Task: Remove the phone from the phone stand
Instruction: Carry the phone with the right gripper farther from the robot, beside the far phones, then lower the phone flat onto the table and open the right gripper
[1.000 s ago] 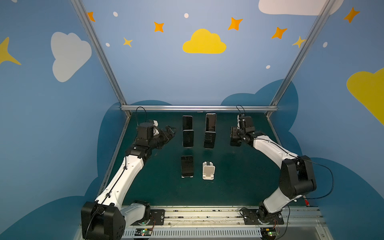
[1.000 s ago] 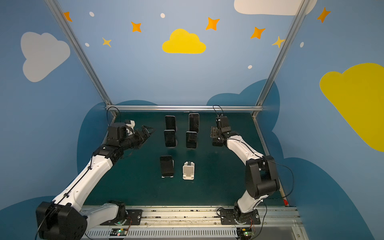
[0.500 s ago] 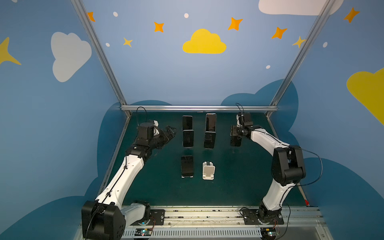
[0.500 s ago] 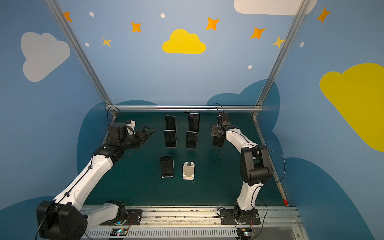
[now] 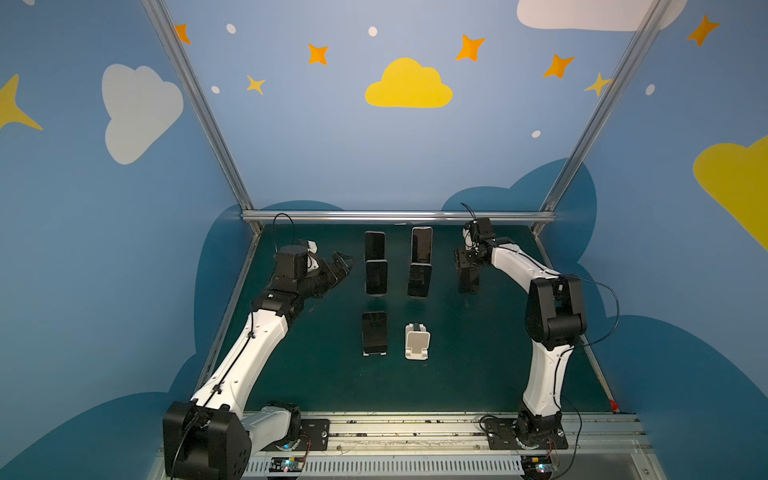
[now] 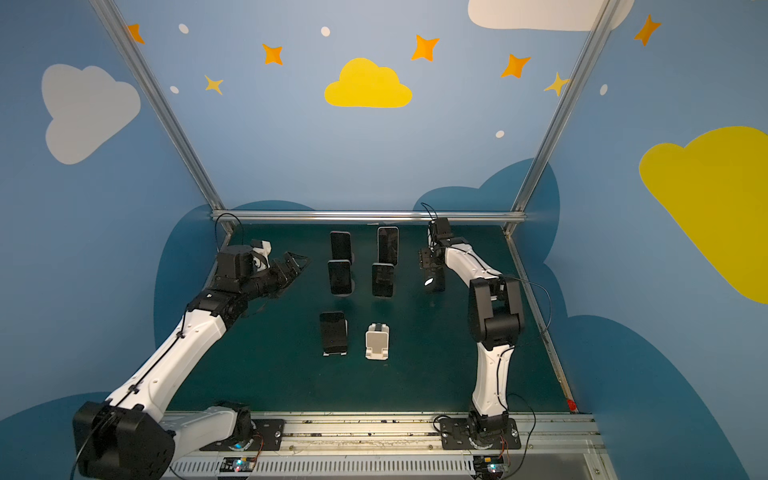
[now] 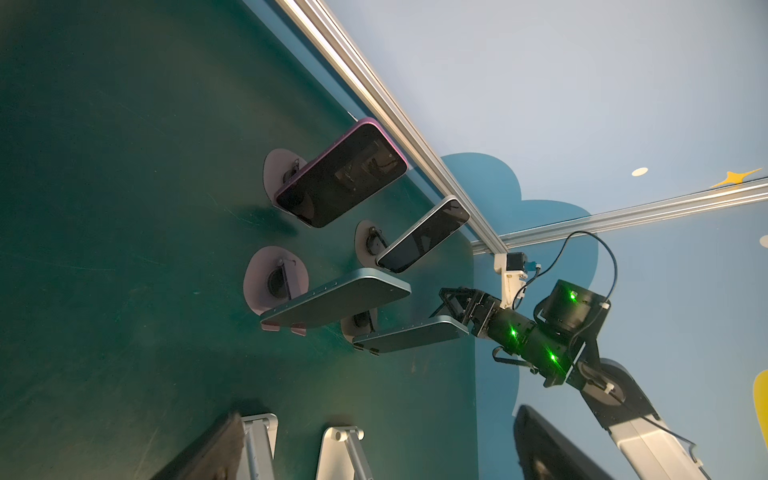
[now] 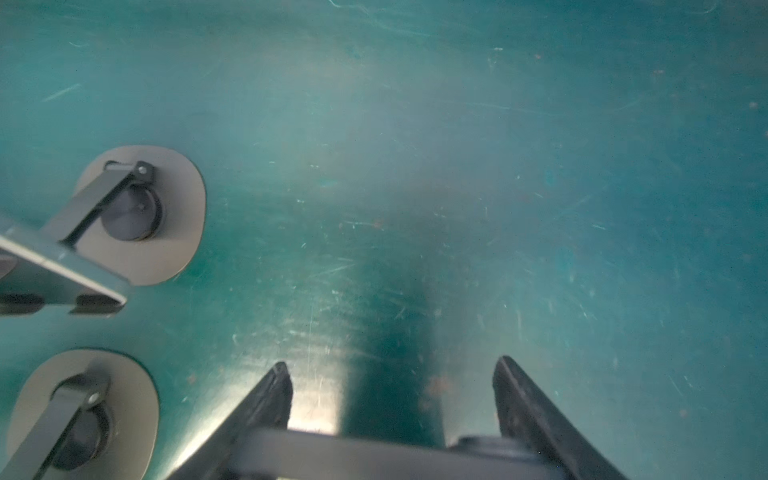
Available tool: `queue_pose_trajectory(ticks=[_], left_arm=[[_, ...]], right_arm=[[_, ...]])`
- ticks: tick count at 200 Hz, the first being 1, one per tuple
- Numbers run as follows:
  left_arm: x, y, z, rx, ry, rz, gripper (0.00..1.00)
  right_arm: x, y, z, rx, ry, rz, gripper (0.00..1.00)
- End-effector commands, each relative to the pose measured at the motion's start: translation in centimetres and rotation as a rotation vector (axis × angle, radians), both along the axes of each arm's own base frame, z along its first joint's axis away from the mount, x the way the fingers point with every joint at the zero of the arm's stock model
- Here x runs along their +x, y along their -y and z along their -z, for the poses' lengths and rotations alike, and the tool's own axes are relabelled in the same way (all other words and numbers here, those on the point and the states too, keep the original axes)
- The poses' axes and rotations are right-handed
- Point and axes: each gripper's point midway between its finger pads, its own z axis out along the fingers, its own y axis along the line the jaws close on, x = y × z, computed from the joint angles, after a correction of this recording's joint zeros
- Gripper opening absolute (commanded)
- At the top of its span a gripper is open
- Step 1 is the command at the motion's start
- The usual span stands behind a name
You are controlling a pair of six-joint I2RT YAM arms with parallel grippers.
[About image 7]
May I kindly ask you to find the back left phone purple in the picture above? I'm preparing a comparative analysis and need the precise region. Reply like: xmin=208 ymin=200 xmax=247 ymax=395
xmin=275 ymin=117 xmax=408 ymax=228

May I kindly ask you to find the round stand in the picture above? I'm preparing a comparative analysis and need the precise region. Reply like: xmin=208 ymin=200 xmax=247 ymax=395
xmin=243 ymin=246 xmax=309 ymax=316
xmin=354 ymin=220 xmax=388 ymax=268
xmin=340 ymin=308 xmax=378 ymax=343
xmin=262 ymin=148 xmax=307 ymax=210

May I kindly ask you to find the back horizontal aluminium bar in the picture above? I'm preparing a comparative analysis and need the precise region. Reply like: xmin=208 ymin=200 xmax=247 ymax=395
xmin=277 ymin=1 xmax=508 ymax=254

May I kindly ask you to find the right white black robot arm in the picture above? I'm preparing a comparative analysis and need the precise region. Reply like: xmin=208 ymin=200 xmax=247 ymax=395
xmin=439 ymin=280 xmax=708 ymax=479

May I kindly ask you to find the back left round stand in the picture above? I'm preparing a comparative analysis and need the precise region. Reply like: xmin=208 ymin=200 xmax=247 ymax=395
xmin=262 ymin=148 xmax=307 ymax=210

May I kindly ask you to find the middle right round stand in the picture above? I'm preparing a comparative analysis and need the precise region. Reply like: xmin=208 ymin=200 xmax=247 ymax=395
xmin=340 ymin=308 xmax=378 ymax=343

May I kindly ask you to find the phone white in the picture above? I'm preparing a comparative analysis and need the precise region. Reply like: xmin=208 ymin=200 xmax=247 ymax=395
xmin=352 ymin=315 xmax=469 ymax=355

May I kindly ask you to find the middle left round stand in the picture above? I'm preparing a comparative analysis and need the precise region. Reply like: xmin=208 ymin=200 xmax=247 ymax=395
xmin=243 ymin=246 xmax=309 ymax=316

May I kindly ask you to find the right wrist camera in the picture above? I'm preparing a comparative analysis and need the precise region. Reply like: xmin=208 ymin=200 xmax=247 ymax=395
xmin=493 ymin=252 xmax=528 ymax=308

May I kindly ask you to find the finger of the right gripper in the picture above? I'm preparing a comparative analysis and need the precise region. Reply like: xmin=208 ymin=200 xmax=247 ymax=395
xmin=431 ymin=287 xmax=479 ymax=318

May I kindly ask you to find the phone dark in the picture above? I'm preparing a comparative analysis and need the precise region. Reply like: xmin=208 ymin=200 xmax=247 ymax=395
xmin=154 ymin=411 xmax=278 ymax=479
xmin=260 ymin=267 xmax=412 ymax=331

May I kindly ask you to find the right aluminium frame post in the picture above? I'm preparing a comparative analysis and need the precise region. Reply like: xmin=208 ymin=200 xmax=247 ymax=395
xmin=500 ymin=178 xmax=767 ymax=250

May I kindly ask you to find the back right round stand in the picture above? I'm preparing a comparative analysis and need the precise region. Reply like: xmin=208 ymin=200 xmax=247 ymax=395
xmin=354 ymin=220 xmax=388 ymax=268

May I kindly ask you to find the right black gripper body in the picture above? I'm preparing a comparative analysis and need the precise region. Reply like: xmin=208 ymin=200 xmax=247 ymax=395
xmin=481 ymin=280 xmax=610 ymax=387

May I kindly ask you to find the white stand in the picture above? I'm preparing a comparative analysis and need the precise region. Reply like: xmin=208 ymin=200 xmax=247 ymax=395
xmin=316 ymin=426 xmax=373 ymax=480

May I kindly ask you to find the back right phone silver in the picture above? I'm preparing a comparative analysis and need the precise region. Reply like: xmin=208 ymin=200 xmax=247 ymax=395
xmin=375 ymin=196 xmax=471 ymax=273

